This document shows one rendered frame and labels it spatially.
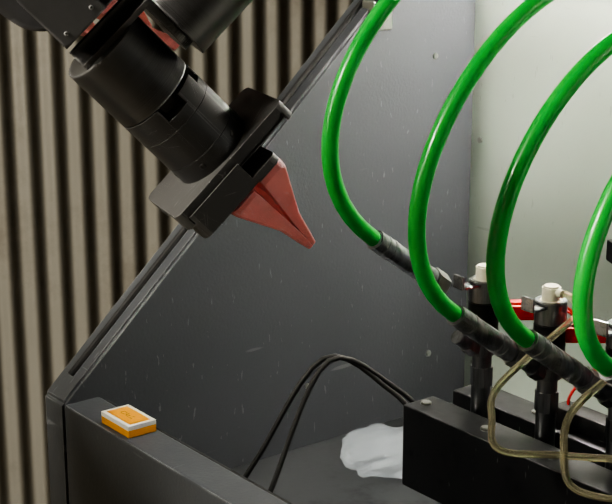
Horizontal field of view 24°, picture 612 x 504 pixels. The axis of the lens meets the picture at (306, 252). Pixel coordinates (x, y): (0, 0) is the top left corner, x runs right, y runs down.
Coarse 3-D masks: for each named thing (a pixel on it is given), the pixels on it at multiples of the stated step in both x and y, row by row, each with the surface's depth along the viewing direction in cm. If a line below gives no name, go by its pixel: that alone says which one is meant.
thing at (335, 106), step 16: (384, 0) 115; (400, 0) 116; (368, 16) 115; (384, 16) 115; (368, 32) 115; (352, 48) 115; (352, 64) 114; (336, 80) 114; (352, 80) 115; (336, 96) 114; (336, 112) 114; (336, 128) 115; (336, 144) 115; (336, 160) 115; (336, 176) 116; (336, 192) 116; (336, 208) 117; (352, 208) 117; (352, 224) 118; (368, 224) 119; (368, 240) 119
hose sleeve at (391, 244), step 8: (384, 240) 120; (392, 240) 121; (376, 248) 120; (384, 248) 120; (392, 248) 121; (400, 248) 121; (384, 256) 121; (392, 256) 121; (400, 256) 121; (408, 256) 122; (400, 264) 122; (408, 264) 122; (408, 272) 123; (416, 280) 124
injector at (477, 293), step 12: (480, 288) 128; (468, 300) 130; (480, 300) 129; (480, 312) 129; (492, 312) 129; (492, 324) 129; (456, 336) 129; (468, 348) 129; (480, 348) 130; (480, 360) 130; (480, 372) 131; (492, 372) 131; (480, 384) 131; (480, 396) 131; (480, 408) 132
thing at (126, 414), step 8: (120, 408) 137; (128, 408) 137; (120, 416) 135; (128, 416) 135; (136, 416) 135; (144, 416) 135; (112, 424) 135; (120, 432) 134; (128, 432) 133; (136, 432) 134; (144, 432) 134
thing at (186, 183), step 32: (192, 96) 92; (256, 96) 97; (128, 128) 93; (160, 128) 92; (192, 128) 92; (224, 128) 93; (256, 128) 93; (160, 160) 95; (192, 160) 93; (224, 160) 94; (160, 192) 97; (192, 192) 94; (192, 224) 93
